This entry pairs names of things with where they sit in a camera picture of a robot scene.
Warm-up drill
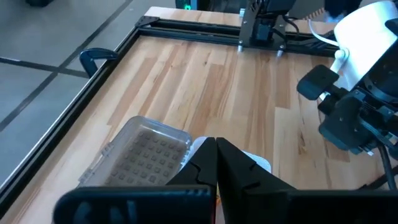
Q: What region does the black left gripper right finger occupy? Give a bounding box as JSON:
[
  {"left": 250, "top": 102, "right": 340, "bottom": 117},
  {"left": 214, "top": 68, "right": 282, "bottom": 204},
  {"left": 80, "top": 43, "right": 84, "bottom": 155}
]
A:
[{"left": 216, "top": 137, "right": 398, "bottom": 224}]

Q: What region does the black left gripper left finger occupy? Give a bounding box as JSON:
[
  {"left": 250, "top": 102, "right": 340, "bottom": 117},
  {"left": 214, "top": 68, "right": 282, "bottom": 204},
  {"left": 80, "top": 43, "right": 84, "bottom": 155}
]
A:
[{"left": 52, "top": 136, "right": 218, "bottom": 224}]

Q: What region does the clear plastic supply box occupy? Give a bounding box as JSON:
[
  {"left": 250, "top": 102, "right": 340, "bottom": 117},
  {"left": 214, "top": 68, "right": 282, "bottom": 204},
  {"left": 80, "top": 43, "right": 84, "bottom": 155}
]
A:
[{"left": 77, "top": 115, "right": 272, "bottom": 189}]

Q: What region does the white cylindrical device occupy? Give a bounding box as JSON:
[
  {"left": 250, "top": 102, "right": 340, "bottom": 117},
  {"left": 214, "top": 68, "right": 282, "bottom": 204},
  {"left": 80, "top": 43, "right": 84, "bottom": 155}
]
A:
[{"left": 319, "top": 0, "right": 398, "bottom": 100}]

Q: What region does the white cable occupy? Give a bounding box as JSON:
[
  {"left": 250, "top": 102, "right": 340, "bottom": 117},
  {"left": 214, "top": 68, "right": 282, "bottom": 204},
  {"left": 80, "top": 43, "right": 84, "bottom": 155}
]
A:
[{"left": 307, "top": 18, "right": 340, "bottom": 47}]

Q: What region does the black aluminium table frame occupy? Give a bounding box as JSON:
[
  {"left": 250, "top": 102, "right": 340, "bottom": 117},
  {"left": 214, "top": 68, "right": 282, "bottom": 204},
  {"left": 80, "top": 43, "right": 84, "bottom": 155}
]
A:
[{"left": 0, "top": 15, "right": 398, "bottom": 217}]

